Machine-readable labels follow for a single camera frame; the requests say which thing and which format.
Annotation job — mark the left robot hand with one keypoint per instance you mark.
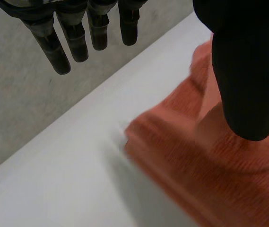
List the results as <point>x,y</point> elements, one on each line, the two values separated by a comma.
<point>247,71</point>

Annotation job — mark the coral towel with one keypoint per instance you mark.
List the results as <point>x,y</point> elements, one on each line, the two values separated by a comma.
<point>195,151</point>

